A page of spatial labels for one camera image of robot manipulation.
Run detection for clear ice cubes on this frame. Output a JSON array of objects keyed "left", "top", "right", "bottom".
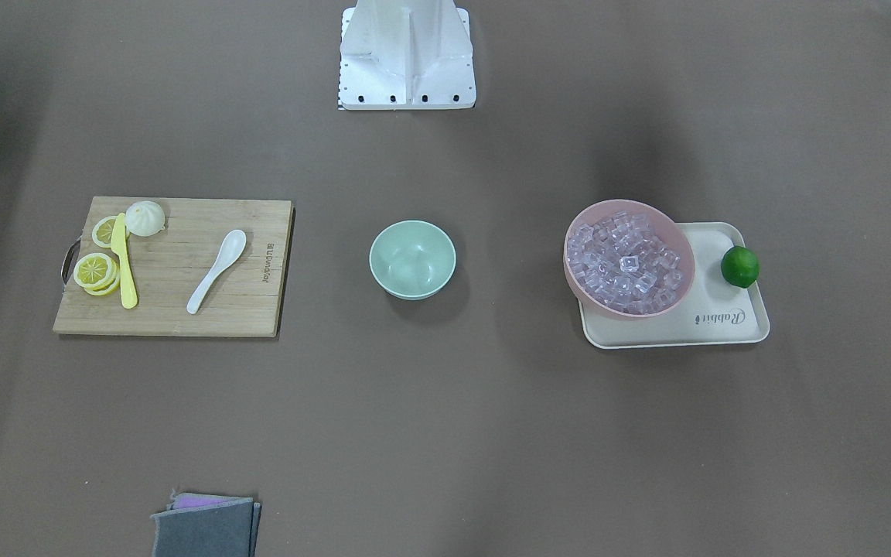
[{"left": 568, "top": 210, "right": 684, "bottom": 315}]

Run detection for white ceramic spoon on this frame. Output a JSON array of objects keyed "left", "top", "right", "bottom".
[{"left": 185, "top": 229, "right": 248, "bottom": 315}]

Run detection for mint green bowl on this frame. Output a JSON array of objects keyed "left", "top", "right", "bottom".
[{"left": 368, "top": 220, "right": 457, "bottom": 301}]

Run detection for pink bowl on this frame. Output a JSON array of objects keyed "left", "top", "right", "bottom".
[{"left": 563, "top": 199, "right": 695, "bottom": 322}]

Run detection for cream plastic tray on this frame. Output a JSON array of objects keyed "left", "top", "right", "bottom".
[{"left": 579, "top": 222, "right": 770, "bottom": 350}]

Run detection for bamboo cutting board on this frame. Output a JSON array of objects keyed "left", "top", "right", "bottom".
[{"left": 53, "top": 197, "right": 295, "bottom": 337}]

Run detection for green lime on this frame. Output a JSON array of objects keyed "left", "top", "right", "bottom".
[{"left": 721, "top": 244, "right": 760, "bottom": 289}]

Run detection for white steamed bun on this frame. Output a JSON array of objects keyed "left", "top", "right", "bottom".
[{"left": 124, "top": 200, "right": 166, "bottom": 237}]

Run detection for yellow plastic knife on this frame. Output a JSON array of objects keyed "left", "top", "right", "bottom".
[{"left": 111, "top": 213, "right": 138, "bottom": 309}]

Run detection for back lemon slice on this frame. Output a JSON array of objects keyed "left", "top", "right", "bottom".
[{"left": 91, "top": 215, "right": 118, "bottom": 249}]

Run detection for lemon slice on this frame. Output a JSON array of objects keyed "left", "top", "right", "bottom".
[
  {"left": 72, "top": 253, "right": 121, "bottom": 296},
  {"left": 91, "top": 215, "right": 118, "bottom": 249}
]

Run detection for front lemon slice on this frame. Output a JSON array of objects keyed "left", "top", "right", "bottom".
[{"left": 72, "top": 253, "right": 121, "bottom": 296}]

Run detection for grey folded cloth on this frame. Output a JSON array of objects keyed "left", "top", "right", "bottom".
[{"left": 151, "top": 491, "right": 261, "bottom": 556}]

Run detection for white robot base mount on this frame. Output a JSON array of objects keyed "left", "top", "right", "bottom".
[{"left": 337, "top": 1, "right": 477, "bottom": 111}]

